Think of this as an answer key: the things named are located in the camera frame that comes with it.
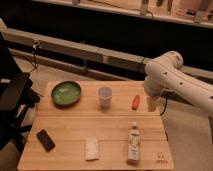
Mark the clear plastic bottle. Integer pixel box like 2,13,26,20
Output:
127,122,140,164

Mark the black hanging cable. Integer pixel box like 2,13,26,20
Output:
29,39,41,73

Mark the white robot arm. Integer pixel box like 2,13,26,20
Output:
143,51,213,118

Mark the orange carrot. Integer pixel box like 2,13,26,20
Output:
132,95,140,110

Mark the white folded cloth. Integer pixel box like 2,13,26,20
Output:
85,138,100,161

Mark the black smartphone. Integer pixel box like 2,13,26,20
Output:
37,130,55,152

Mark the black equipment stand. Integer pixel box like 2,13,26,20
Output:
0,33,40,153

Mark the clear plastic cup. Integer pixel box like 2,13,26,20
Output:
97,87,112,108

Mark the green ceramic bowl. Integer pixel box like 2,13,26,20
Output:
51,81,81,106

